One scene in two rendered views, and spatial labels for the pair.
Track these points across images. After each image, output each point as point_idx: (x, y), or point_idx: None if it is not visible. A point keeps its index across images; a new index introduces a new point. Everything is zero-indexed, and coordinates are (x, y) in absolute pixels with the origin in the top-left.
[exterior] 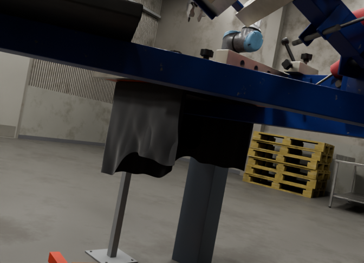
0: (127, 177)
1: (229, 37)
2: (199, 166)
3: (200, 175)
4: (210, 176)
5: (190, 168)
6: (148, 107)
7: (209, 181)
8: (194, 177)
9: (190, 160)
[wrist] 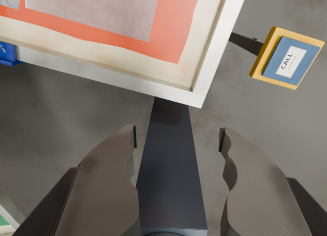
0: (230, 35)
1: None
2: (172, 107)
3: (169, 103)
4: (156, 103)
5: (185, 105)
6: None
7: (156, 101)
8: (176, 102)
9: (187, 110)
